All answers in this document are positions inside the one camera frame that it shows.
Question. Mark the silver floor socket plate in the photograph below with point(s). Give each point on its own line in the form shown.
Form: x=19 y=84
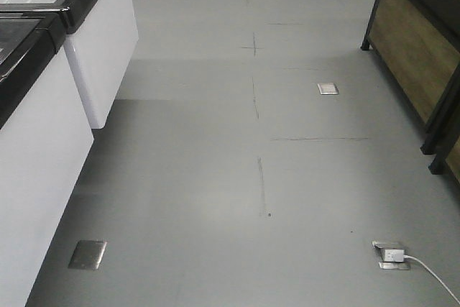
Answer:
x=328 y=89

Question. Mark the black wooden produce stand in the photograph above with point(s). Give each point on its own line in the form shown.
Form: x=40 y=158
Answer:
x=418 y=42

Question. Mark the white power adapter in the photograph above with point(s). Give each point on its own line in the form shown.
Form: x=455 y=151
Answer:
x=393 y=254

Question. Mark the open floor socket box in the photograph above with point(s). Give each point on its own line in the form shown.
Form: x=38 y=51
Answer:
x=378 y=245

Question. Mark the dark metal floor plate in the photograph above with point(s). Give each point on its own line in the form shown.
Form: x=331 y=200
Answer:
x=87 y=255

